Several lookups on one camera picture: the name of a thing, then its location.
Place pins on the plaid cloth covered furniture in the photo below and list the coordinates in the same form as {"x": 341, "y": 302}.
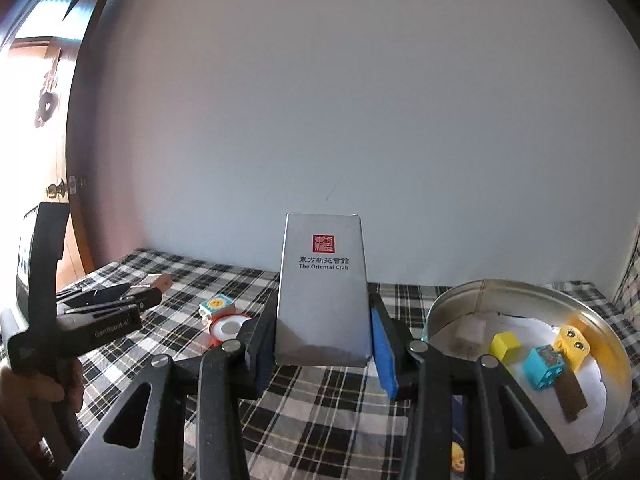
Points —
{"x": 627, "y": 296}

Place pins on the round blue metal tin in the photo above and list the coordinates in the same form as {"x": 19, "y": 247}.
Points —
{"x": 601, "y": 438}

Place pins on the yellow cube block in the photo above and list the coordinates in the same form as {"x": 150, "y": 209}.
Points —
{"x": 505, "y": 347}

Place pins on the white sun toy block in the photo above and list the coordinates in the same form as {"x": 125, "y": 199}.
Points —
{"x": 216, "y": 307}

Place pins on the white Oriental Club box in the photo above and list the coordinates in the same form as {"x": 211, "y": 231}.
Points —
{"x": 323, "y": 314}

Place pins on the person's left hand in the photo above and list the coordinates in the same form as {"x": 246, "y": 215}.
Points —
{"x": 17, "y": 390}

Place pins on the blue bear toy block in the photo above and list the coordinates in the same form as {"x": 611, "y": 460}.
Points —
{"x": 542, "y": 366}

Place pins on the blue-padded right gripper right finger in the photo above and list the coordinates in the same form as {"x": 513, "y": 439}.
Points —
{"x": 505, "y": 436}

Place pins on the red white tape roll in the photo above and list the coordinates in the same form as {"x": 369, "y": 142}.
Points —
{"x": 226, "y": 327}

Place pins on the brass door knob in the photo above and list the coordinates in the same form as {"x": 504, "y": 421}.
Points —
{"x": 57, "y": 191}

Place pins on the wooden door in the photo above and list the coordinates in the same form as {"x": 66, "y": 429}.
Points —
{"x": 38, "y": 65}

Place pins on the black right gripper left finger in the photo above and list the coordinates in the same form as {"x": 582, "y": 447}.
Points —
{"x": 142, "y": 435}

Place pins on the yellow crying face toy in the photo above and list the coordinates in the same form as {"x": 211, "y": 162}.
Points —
{"x": 572, "y": 345}

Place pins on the brown wooden comb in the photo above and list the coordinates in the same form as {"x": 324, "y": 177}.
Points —
{"x": 569, "y": 393}

